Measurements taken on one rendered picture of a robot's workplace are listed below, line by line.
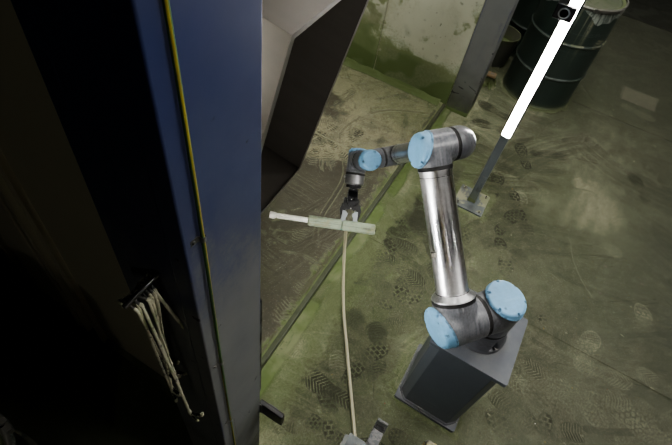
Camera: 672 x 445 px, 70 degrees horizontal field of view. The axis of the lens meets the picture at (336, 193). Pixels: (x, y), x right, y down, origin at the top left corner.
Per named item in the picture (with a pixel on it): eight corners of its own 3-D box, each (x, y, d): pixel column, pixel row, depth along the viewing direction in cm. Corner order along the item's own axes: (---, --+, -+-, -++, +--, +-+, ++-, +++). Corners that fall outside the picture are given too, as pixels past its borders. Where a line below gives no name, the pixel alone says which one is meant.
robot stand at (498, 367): (474, 376, 239) (528, 319, 191) (452, 433, 221) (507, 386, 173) (418, 344, 247) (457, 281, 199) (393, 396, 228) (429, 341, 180)
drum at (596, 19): (503, 62, 430) (548, -37, 363) (567, 79, 425) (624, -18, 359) (500, 101, 392) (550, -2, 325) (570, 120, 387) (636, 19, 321)
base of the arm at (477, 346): (510, 323, 189) (521, 312, 182) (496, 364, 177) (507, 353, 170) (466, 299, 194) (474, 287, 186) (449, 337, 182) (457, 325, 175)
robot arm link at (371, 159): (384, 146, 209) (373, 148, 221) (360, 151, 206) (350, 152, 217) (388, 167, 210) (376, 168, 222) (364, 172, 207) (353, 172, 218)
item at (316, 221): (372, 223, 238) (376, 225, 216) (370, 232, 238) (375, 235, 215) (275, 209, 238) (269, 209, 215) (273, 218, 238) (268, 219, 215)
